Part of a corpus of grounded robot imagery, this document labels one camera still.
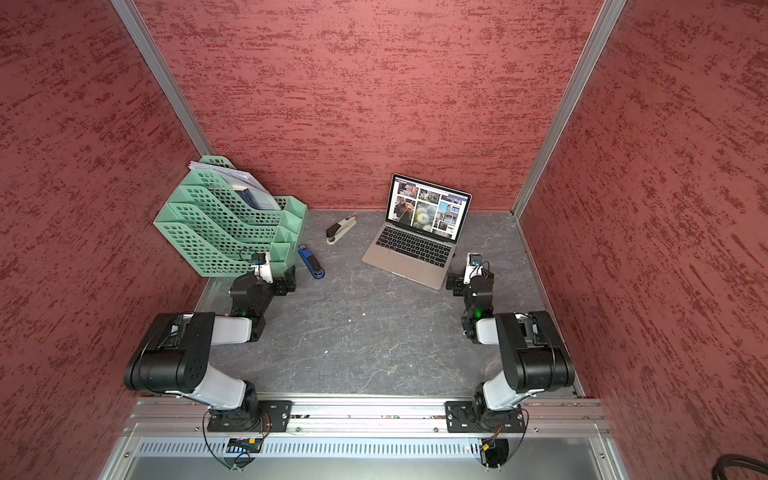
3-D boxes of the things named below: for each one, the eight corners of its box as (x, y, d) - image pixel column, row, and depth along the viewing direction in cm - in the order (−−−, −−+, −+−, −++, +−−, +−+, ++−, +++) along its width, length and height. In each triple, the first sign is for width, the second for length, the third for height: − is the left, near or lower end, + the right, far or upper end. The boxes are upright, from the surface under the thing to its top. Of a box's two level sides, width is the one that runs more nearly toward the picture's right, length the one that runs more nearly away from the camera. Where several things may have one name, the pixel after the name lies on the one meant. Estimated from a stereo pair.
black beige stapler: (323, 240, 114) (321, 232, 110) (351, 219, 121) (350, 212, 117) (330, 245, 112) (328, 238, 109) (358, 224, 119) (357, 216, 116)
